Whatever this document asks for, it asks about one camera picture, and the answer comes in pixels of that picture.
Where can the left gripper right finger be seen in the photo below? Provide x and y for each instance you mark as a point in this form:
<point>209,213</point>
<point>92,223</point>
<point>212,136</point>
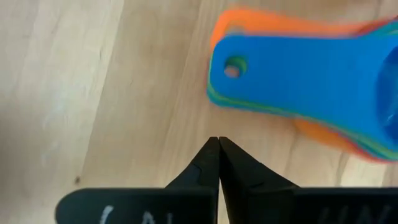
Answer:
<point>264,202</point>

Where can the orange measuring cup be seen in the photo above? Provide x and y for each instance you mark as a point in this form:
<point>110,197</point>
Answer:
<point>264,23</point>

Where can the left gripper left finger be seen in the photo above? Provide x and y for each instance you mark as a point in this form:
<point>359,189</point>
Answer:
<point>186,202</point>

